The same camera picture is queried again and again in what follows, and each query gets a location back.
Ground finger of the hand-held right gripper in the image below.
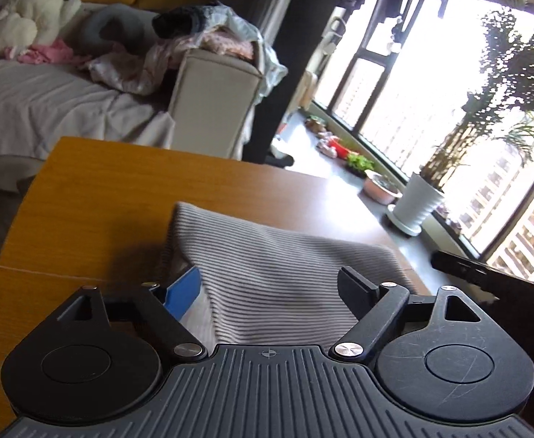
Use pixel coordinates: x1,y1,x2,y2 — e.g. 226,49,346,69
431,250,534,295

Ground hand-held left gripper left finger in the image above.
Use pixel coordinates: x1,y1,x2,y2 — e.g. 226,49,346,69
69,267,209,363

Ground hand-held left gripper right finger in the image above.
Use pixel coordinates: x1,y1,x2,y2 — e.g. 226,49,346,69
331,265,482,363

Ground grey striped sweater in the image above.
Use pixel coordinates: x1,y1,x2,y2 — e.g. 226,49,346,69
160,201,425,346

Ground pile of clothes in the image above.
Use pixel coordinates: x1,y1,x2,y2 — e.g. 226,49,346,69
82,2,290,102

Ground white plant pot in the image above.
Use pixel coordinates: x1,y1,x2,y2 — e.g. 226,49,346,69
388,172,445,237

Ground pink bowl planter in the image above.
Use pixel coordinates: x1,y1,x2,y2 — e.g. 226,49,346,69
363,171,405,205

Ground small green plant pot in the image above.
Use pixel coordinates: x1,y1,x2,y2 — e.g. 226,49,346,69
345,153,376,178

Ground red toy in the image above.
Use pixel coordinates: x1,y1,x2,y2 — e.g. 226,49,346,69
328,139,354,160

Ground pink figurines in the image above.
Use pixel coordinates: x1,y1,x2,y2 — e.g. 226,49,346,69
317,130,341,156

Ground tall potted plant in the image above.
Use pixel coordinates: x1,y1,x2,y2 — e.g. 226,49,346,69
419,0,534,192

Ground beige sofa armrest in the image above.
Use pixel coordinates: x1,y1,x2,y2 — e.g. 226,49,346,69
167,48,264,161

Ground grey covered sofa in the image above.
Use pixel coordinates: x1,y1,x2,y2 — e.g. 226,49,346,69
0,4,177,192

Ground pink cloth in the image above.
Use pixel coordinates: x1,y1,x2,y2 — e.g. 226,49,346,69
5,39,91,65

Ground grey neck pillow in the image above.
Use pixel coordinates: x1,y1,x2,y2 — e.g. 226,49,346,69
78,4,159,54

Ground white plush duck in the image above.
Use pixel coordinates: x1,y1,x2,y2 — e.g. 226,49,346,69
0,0,88,58

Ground black window frame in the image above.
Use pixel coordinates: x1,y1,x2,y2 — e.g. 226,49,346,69
294,0,534,284

